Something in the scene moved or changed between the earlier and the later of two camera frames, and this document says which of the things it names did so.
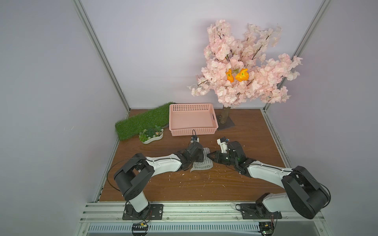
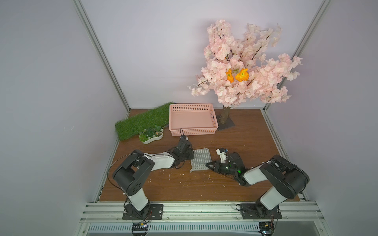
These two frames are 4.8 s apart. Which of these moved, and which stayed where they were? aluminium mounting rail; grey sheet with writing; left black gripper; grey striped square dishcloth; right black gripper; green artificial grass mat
Moved: right black gripper; left black gripper
Stayed: grey sheet with writing; grey striped square dishcloth; green artificial grass mat; aluminium mounting rail
